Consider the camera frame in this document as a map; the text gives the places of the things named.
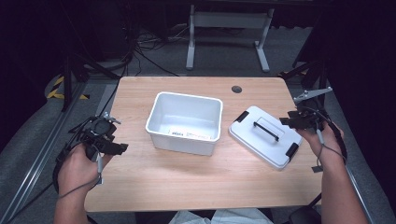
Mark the black tripod stand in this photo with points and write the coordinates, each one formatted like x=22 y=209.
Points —
x=70 y=74

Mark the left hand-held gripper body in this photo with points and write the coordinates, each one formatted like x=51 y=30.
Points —
x=99 y=129

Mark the black stand legs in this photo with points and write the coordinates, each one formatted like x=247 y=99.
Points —
x=306 y=73

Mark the grey metal floor rail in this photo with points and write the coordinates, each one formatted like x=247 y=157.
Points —
x=37 y=155

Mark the white plastic storage box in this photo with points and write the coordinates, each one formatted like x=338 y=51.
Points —
x=185 y=123

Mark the white label sticker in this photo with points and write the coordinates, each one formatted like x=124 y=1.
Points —
x=190 y=133

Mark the person's right hand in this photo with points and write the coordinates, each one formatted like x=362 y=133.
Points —
x=328 y=146

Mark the yellow and black floor tape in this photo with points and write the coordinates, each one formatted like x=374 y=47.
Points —
x=56 y=91

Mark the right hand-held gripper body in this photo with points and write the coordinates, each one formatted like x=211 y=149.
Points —
x=306 y=119

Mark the grey metal table frame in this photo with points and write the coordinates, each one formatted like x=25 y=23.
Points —
x=229 y=20

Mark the person's left hand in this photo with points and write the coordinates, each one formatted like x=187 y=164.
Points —
x=77 y=169

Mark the person's light grey clothing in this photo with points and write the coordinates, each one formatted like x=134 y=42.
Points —
x=221 y=217

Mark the black round table grommet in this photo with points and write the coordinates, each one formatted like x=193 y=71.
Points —
x=236 y=89

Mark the silver metal bracket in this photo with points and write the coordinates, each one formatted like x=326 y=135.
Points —
x=311 y=94

